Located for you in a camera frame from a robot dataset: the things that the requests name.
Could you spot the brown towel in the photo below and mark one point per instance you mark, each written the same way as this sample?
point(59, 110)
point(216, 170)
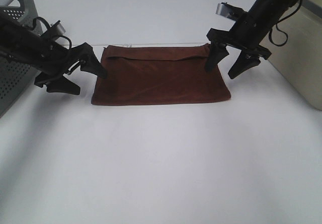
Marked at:
point(158, 76)

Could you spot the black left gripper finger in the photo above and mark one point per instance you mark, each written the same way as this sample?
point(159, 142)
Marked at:
point(63, 85)
point(91, 65)

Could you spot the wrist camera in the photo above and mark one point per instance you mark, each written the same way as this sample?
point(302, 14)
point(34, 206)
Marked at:
point(54, 32)
point(228, 11)

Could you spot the beige storage box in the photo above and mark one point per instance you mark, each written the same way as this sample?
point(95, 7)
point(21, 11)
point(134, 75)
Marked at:
point(296, 51)

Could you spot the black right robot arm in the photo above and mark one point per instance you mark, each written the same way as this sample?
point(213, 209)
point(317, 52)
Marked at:
point(269, 12)

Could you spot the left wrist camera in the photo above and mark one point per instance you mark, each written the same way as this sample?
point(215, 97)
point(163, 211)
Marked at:
point(54, 32)

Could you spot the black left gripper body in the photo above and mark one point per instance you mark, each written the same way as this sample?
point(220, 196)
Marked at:
point(59, 62)

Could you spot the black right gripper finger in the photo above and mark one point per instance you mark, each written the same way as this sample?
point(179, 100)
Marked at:
point(217, 52)
point(244, 62)

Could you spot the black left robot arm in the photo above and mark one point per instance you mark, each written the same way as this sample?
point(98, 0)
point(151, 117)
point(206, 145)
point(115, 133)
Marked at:
point(47, 49)

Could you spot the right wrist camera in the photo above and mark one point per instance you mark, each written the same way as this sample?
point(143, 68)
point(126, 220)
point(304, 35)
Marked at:
point(228, 11)

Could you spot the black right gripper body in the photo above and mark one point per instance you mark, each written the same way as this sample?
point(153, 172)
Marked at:
point(246, 34)

